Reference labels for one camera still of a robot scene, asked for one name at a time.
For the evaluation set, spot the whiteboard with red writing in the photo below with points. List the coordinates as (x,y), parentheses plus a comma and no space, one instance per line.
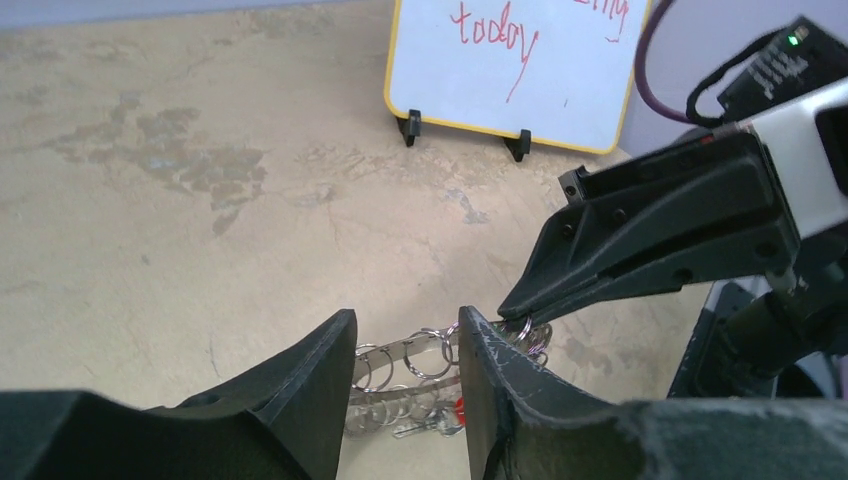
(549,72)

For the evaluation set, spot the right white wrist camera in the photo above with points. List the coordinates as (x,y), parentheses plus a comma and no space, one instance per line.
(799,158)

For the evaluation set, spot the silver disc with keyrings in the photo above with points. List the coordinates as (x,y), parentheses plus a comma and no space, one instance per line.
(387,379)

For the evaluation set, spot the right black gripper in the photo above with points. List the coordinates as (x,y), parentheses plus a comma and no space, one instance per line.
(705,209)

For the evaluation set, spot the keys with red green tags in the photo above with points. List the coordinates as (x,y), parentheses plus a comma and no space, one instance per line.
(446,417)

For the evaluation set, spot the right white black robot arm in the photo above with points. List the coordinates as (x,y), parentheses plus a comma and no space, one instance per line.
(777,67)

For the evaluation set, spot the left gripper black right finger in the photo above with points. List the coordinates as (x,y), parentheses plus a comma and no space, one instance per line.
(524,422)

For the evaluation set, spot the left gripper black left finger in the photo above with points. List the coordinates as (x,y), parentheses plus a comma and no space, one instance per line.
(282,419)

